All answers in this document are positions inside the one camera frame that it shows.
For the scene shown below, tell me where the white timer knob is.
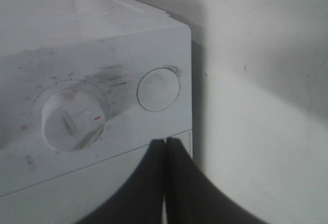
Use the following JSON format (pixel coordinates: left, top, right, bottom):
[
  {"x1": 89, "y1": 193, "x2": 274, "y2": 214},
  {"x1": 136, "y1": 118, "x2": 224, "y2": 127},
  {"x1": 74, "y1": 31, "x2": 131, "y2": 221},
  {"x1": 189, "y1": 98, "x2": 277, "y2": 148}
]
[{"x1": 41, "y1": 80, "x2": 109, "y2": 152}]

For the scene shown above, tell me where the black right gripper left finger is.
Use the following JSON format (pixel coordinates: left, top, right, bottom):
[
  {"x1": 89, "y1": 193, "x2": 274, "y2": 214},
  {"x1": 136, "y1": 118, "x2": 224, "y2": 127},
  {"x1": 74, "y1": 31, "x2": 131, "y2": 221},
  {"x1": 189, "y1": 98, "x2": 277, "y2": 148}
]
[{"x1": 78, "y1": 139, "x2": 166, "y2": 223}]

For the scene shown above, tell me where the round white door button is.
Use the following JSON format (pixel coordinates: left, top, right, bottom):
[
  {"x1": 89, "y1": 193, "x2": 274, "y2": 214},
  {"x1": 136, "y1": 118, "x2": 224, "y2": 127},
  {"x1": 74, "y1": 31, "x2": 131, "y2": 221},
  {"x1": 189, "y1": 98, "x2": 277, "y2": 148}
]
[{"x1": 136, "y1": 68, "x2": 180, "y2": 112}]

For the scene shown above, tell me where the white microwave oven body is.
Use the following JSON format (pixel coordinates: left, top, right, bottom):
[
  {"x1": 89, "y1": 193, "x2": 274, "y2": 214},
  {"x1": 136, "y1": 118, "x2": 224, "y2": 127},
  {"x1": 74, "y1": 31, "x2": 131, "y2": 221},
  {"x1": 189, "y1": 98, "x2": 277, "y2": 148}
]
[{"x1": 0, "y1": 0, "x2": 193, "y2": 198}]

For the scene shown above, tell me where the white microwave door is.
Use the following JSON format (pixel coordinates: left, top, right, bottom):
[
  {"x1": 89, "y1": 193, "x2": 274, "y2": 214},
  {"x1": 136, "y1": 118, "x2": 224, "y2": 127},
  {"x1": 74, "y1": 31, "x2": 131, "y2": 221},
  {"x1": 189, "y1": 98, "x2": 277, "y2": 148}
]
[{"x1": 1, "y1": 130, "x2": 192, "y2": 223}]

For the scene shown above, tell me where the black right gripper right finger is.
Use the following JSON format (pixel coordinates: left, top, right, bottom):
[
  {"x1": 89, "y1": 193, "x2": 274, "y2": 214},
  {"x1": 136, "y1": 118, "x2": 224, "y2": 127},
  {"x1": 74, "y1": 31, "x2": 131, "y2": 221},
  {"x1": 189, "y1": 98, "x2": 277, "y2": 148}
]
[{"x1": 165, "y1": 138, "x2": 259, "y2": 223}]

